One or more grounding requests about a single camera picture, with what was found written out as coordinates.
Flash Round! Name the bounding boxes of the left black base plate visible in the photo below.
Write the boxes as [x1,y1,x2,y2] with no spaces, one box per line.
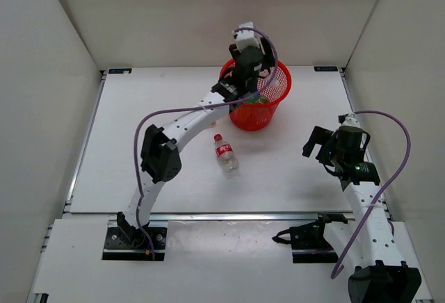
[102,224,168,261]

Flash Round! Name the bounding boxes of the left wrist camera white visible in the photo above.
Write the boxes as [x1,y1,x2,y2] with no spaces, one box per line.
[232,22,261,52]

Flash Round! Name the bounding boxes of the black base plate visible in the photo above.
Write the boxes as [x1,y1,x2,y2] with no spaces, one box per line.
[102,224,168,261]
[289,222,338,264]

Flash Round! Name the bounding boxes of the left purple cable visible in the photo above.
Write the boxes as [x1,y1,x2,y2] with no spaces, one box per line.
[133,27,279,261]

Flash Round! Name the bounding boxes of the red label cola bottle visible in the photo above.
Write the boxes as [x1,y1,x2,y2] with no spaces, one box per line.
[213,133,239,179]

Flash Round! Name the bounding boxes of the clear crushed plastic bottle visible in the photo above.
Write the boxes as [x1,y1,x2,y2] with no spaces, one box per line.
[257,67,280,90]

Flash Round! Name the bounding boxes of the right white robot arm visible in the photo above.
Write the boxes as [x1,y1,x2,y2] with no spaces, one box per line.
[272,124,421,302]

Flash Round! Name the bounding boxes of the right black corner label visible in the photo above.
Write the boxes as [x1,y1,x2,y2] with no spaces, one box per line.
[314,66,338,72]

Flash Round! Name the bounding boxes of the aluminium table edge rail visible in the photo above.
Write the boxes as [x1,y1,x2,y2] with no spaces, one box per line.
[107,212,355,222]

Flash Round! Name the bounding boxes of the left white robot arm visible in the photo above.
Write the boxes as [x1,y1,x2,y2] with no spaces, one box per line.
[117,36,278,250]

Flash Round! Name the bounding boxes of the red plastic mesh bin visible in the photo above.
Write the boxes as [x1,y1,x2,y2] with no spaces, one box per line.
[229,61,292,131]

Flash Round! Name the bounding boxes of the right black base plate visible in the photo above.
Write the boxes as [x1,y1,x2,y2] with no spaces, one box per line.
[289,222,338,264]

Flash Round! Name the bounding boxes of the black corner label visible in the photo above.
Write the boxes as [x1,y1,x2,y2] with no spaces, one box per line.
[314,66,338,72]
[108,68,132,74]

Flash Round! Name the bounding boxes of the left black corner label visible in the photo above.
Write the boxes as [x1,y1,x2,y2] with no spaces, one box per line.
[108,68,132,74]

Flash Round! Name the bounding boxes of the green soda bottle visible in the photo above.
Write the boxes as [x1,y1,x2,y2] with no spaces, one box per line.
[246,95,269,105]

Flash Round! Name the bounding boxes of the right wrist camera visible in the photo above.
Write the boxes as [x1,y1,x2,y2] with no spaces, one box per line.
[338,113,361,130]

